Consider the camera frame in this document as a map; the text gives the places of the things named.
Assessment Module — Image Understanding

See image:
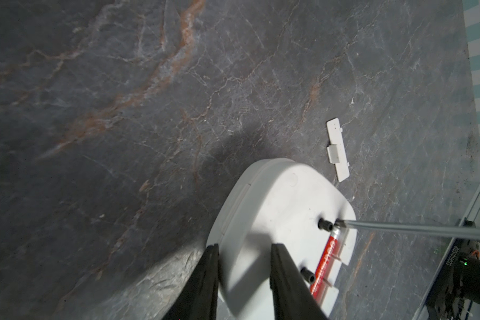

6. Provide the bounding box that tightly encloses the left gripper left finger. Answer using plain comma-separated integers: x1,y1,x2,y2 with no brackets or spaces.
163,244,219,320

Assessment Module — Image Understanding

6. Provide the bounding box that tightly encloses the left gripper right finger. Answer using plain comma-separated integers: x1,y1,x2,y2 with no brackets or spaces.
269,243,327,320

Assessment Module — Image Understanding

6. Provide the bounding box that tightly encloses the white alarm device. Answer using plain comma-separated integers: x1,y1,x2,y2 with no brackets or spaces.
207,158,356,319

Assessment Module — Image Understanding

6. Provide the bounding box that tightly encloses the white battery cover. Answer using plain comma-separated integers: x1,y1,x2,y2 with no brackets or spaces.
326,118,350,182

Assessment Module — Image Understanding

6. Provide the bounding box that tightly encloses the black yellow screwdriver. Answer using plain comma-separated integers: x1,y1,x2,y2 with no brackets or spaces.
335,219,480,239

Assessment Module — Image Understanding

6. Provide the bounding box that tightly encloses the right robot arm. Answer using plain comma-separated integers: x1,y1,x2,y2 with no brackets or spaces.
454,255,480,305

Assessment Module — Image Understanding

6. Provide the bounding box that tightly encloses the red battery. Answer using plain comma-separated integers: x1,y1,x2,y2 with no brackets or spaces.
310,225,341,303

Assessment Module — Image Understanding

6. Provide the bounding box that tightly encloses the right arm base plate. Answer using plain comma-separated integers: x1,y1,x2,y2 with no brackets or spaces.
425,239,479,319

